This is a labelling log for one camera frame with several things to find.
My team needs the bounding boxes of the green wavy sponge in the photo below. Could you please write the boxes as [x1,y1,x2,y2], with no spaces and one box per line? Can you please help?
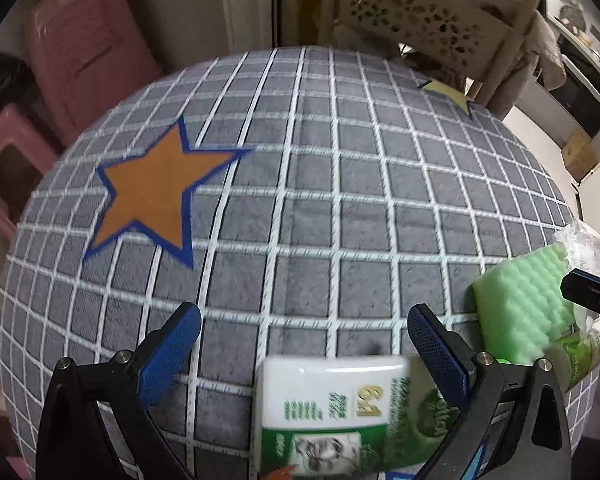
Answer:
[472,244,573,366]

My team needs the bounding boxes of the black plastic bag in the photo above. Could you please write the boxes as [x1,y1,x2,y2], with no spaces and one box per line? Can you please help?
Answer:
[0,50,37,127]

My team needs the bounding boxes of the beige perforated storage rack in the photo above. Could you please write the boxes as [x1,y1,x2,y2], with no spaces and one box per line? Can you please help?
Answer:
[325,0,553,121]

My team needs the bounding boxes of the green and white wipes packet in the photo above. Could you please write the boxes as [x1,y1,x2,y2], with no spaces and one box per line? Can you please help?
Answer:
[254,355,461,476]

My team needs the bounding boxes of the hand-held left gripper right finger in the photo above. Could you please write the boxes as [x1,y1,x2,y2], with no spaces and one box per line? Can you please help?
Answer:
[407,303,573,480]

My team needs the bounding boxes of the grey checked star blanket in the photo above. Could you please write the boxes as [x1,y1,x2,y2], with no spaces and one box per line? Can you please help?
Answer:
[0,46,600,480]

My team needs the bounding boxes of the clear plastic bag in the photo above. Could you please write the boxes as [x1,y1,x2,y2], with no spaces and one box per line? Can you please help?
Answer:
[552,219,600,331]

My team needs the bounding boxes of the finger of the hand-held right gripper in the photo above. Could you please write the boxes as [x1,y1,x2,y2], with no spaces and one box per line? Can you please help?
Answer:
[560,269,600,322]

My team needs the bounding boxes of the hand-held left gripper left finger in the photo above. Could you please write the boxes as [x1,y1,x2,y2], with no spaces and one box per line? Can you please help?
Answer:
[36,302,203,480]

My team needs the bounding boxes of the cardboard box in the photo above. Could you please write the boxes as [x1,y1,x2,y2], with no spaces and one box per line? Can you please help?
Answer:
[561,132,599,182]

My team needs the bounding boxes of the pink plastic stool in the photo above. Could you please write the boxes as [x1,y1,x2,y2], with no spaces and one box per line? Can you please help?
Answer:
[0,105,65,232]
[25,0,163,146]

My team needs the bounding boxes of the printed pale shopping bag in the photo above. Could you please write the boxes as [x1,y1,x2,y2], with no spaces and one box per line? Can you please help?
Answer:
[500,22,567,122]

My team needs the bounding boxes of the green and white bottle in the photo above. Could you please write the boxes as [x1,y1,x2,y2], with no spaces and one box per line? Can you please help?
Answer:
[550,320,600,393]

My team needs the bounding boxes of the black built-in oven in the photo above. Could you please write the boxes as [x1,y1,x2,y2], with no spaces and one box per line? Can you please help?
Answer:
[545,35,600,137]

